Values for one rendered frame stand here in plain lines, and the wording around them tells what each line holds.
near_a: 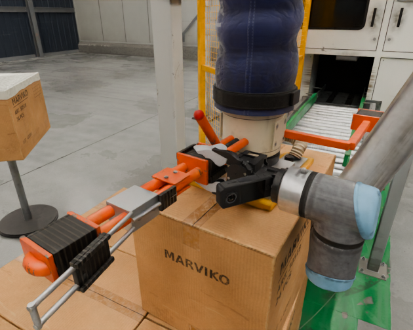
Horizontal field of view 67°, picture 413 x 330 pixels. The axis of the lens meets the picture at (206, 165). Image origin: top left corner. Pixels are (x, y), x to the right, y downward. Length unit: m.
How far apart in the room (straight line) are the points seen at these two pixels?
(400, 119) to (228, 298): 0.53
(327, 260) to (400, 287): 1.57
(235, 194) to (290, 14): 0.43
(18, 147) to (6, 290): 0.98
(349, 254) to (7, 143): 1.85
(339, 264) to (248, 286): 0.22
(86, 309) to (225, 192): 0.71
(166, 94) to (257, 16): 1.62
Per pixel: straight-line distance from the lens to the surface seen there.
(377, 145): 0.69
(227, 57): 0.81
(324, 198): 0.58
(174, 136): 2.38
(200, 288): 0.85
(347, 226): 0.59
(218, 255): 0.74
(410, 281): 2.25
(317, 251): 0.64
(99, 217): 0.56
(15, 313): 1.23
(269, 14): 0.77
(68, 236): 0.50
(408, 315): 2.05
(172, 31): 2.23
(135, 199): 0.57
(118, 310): 1.12
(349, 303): 1.97
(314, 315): 1.86
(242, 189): 0.59
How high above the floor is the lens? 1.38
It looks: 26 degrees down
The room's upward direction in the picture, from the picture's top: straight up
